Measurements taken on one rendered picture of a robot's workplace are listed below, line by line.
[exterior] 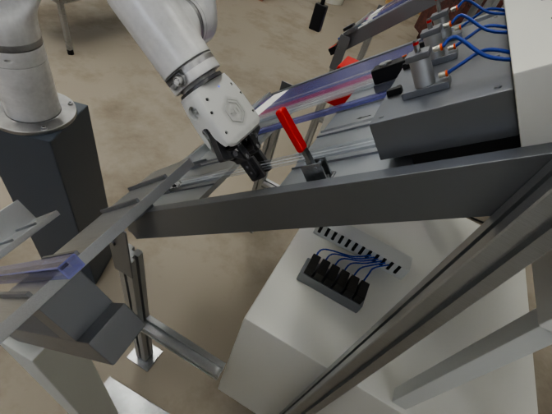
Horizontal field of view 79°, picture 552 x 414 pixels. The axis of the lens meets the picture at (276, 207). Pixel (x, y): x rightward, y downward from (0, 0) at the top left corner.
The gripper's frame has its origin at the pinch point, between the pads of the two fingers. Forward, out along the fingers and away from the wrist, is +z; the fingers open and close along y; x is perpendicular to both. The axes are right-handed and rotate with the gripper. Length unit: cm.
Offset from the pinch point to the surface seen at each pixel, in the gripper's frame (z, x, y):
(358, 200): 6.3, -19.6, -10.0
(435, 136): 3.6, -29.0, -5.9
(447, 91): 0.8, -30.8, -2.1
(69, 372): 7.3, 22.0, -35.7
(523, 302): 76, -20, 35
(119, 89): -56, 162, 108
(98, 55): -87, 187, 130
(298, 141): -2.3, -14.5, -6.6
